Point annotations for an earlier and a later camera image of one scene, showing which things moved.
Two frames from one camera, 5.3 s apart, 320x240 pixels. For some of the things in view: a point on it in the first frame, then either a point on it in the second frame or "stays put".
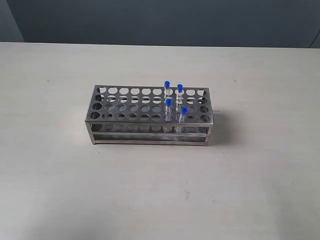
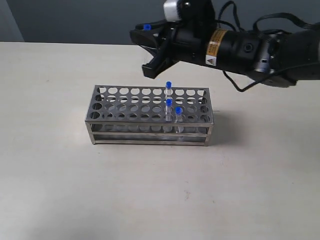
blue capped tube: x=179 y=97 to x=147 y=27
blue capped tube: x=168 y=114 stays put
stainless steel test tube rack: x=180 y=115 stays put
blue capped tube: x=184 y=113 to x=178 y=117
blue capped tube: x=167 y=91 stays put
